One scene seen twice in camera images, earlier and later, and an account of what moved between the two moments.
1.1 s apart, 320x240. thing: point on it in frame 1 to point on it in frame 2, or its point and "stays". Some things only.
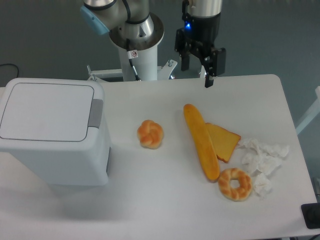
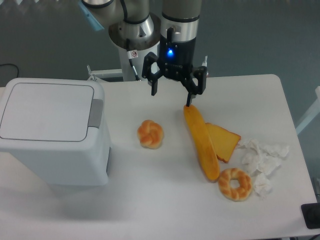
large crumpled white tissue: [258, 157] stays
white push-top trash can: [56, 128] stays
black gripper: [198, 37] to [176, 61]
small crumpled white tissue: [262, 184] stays
